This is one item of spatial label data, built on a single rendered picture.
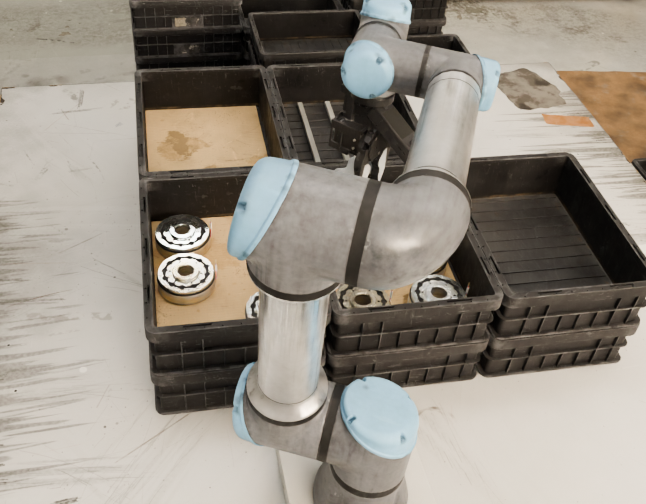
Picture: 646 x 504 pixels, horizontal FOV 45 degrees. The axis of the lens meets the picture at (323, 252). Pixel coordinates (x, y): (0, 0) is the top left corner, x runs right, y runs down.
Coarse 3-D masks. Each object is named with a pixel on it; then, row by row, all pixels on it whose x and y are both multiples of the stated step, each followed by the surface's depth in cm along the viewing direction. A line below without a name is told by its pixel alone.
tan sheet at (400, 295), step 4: (448, 264) 153; (448, 268) 152; (448, 272) 151; (448, 276) 150; (452, 276) 150; (412, 284) 148; (400, 288) 147; (404, 288) 147; (408, 288) 147; (388, 292) 146; (396, 292) 146; (400, 292) 146; (404, 292) 146; (408, 292) 146; (392, 296) 145; (396, 296) 145; (400, 296) 145; (404, 296) 145; (392, 300) 144; (396, 300) 144; (400, 300) 144; (404, 300) 145; (392, 304) 144
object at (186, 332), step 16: (160, 176) 150; (176, 176) 150; (192, 176) 151; (208, 176) 151; (224, 176) 152; (240, 176) 152; (144, 192) 146; (144, 208) 145; (144, 224) 140; (144, 240) 137; (144, 256) 134; (144, 272) 131; (144, 288) 128; (144, 304) 126; (144, 320) 123; (224, 320) 125; (240, 320) 125; (256, 320) 125; (160, 336) 122; (176, 336) 123; (192, 336) 124; (208, 336) 124; (224, 336) 125
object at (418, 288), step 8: (424, 280) 145; (432, 280) 144; (440, 280) 145; (448, 280) 145; (416, 288) 143; (424, 288) 143; (456, 288) 144; (416, 296) 141; (424, 296) 141; (456, 296) 142; (464, 296) 142
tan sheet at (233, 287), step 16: (208, 224) 156; (224, 224) 156; (224, 240) 153; (160, 256) 148; (208, 256) 149; (224, 256) 150; (224, 272) 146; (240, 272) 147; (224, 288) 143; (240, 288) 144; (256, 288) 144; (160, 304) 139; (176, 304) 140; (192, 304) 140; (208, 304) 140; (224, 304) 141; (240, 304) 141; (160, 320) 137; (176, 320) 137; (192, 320) 137; (208, 320) 138
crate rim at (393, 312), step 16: (480, 256) 140; (496, 288) 134; (336, 304) 129; (400, 304) 130; (416, 304) 130; (432, 304) 130; (448, 304) 131; (464, 304) 131; (480, 304) 132; (496, 304) 133; (336, 320) 128; (352, 320) 128; (368, 320) 129; (384, 320) 130
